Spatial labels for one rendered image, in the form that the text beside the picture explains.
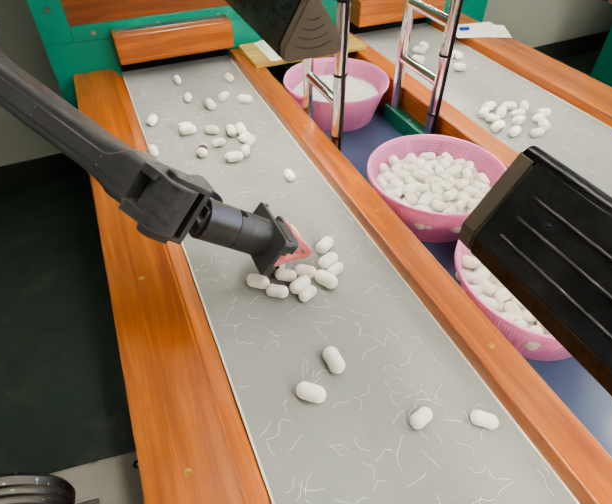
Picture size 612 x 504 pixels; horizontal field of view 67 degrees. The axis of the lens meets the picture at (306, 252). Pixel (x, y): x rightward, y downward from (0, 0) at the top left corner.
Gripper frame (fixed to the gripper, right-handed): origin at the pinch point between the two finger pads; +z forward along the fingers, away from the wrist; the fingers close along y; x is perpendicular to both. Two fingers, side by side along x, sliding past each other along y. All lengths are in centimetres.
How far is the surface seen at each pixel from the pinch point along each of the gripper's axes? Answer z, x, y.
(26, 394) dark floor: -7, 103, 50
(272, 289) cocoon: -5.7, 5.0, -5.0
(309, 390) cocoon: -7.2, 6.0, -22.2
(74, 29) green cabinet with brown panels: -27, 6, 84
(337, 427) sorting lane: -4.6, 6.7, -26.9
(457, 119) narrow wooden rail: 37, -31, 24
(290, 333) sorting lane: -4.6, 6.6, -12.1
